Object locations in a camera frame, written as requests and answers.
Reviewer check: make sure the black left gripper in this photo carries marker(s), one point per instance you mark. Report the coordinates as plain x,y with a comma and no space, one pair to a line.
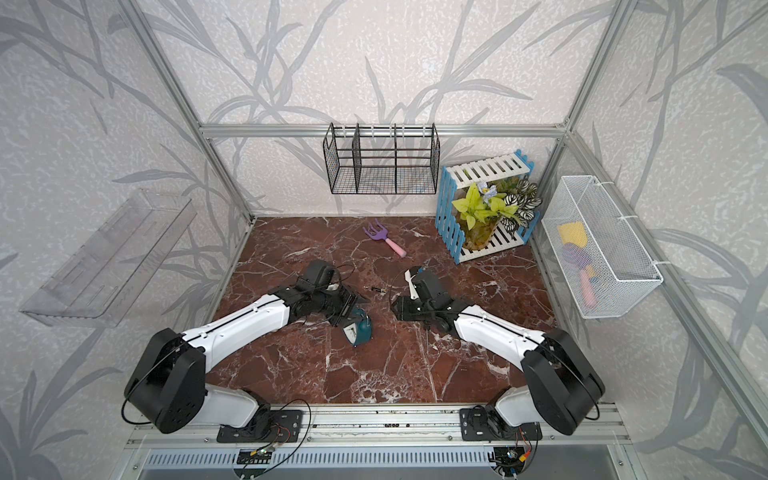
349,302

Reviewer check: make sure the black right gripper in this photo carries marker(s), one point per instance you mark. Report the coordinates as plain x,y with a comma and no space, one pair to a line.
401,311

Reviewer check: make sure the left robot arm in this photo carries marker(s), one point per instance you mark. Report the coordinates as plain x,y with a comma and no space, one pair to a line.
169,388

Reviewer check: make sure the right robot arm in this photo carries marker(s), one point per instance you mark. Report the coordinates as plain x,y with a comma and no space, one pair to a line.
562,388

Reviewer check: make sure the green potted plant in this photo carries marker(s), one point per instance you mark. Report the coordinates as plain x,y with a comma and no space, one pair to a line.
510,203

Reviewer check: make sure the blue white slatted crate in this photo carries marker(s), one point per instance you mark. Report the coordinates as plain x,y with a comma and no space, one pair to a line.
454,183

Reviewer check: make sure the yellow sponge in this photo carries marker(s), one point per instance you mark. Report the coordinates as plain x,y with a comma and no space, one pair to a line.
573,233

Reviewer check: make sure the white mesh basket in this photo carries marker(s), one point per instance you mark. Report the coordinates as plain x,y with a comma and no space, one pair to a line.
622,271

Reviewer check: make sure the purple rake pink handle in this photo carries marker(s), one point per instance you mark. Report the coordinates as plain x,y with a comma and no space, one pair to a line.
378,232

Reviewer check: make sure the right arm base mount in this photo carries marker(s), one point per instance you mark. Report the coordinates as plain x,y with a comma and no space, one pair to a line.
510,417

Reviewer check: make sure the aluminium front rail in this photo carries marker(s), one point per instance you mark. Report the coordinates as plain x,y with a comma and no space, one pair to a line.
388,425

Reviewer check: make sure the black wire basket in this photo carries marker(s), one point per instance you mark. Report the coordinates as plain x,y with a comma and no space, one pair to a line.
382,160

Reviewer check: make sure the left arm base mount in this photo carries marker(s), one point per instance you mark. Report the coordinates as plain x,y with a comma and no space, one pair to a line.
267,425

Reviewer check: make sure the purple trowel pink handle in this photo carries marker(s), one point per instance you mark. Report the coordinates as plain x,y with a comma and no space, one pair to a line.
580,259

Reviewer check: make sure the clear plastic wall shelf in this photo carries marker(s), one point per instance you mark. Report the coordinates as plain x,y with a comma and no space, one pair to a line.
98,285

